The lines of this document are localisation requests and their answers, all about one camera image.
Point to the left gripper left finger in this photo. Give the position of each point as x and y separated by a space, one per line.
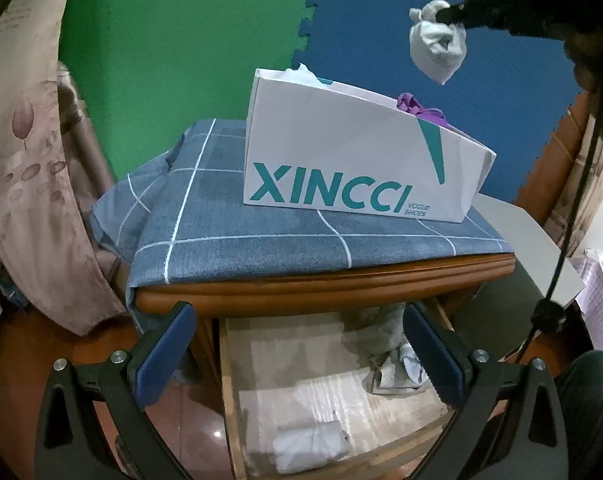
159 352

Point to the wooden nightstand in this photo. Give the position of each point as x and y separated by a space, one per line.
317 293

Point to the brown satin curtain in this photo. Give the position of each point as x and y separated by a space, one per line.
89 170

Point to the white bra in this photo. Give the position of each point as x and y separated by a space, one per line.
302 76

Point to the grey sock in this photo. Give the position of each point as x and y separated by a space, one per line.
385 331

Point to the green foam mat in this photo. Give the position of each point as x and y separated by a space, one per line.
148 69

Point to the blue checked cloth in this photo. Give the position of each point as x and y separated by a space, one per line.
181 218

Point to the white sock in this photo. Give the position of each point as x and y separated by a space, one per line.
310 447

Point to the blue foam mat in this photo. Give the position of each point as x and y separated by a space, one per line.
504 91

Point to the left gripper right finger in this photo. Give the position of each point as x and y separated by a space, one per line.
441 353

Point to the beige floral curtain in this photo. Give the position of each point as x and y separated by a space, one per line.
45 240

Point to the grey white box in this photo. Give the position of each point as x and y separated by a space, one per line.
497 317

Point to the white XINCCI shoe box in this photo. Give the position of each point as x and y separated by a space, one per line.
343 148

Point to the grey white underwear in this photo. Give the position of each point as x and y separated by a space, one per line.
437 50

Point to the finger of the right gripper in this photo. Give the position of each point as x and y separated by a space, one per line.
451 15

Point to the beige honeycomb underwear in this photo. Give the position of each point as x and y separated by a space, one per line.
399 372

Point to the purple bra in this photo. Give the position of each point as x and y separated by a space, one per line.
408 104

